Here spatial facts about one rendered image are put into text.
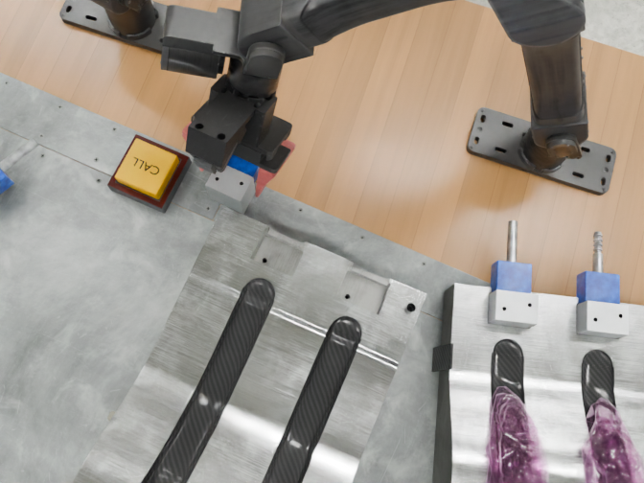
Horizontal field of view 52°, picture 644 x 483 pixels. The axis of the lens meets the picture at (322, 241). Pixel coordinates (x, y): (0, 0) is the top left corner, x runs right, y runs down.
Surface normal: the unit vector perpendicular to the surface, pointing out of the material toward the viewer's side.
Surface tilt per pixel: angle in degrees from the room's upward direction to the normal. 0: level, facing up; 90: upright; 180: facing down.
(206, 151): 61
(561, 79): 89
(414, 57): 0
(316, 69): 0
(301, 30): 87
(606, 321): 0
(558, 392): 16
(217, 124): 29
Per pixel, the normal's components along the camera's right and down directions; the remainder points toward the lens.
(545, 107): -0.16, 0.91
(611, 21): 0.04, -0.25
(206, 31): 0.25, -0.24
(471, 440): 0.09, -0.63
